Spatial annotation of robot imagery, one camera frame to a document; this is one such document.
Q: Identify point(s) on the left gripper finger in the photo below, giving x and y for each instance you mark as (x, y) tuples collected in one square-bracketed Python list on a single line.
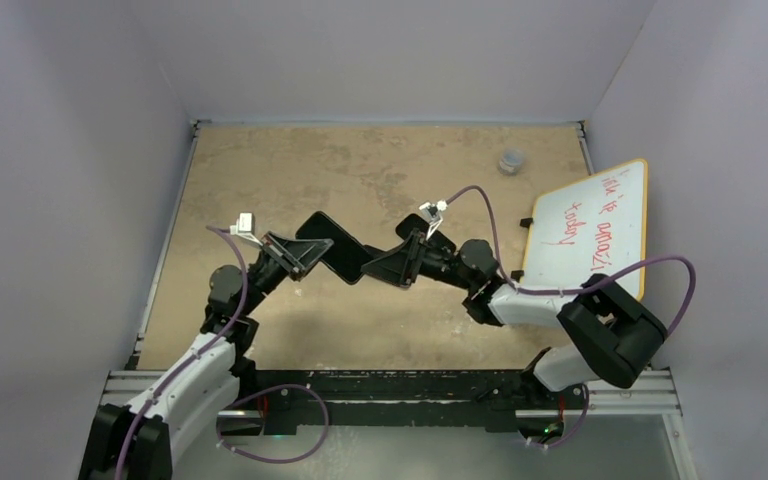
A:
[(298, 258), (294, 246)]

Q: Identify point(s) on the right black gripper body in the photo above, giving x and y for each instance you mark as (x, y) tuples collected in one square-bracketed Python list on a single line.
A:
[(431, 261)]

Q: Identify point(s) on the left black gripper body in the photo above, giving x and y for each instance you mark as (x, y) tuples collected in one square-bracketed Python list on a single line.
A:
[(269, 271)]

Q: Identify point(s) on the black phone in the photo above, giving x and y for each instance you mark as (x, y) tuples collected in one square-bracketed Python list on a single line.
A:
[(347, 254)]

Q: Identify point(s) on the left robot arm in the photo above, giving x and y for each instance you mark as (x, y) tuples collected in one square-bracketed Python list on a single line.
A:
[(145, 437)]

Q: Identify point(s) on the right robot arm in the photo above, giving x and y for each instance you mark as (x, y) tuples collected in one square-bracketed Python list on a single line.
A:
[(613, 337)]

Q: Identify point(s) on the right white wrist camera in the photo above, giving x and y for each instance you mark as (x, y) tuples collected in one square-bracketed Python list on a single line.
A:
[(432, 212)]

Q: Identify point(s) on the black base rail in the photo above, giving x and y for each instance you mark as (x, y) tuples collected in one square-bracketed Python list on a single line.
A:
[(498, 401)]

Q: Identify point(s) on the whiteboard with yellow frame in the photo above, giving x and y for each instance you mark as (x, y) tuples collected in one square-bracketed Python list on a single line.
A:
[(592, 226)]

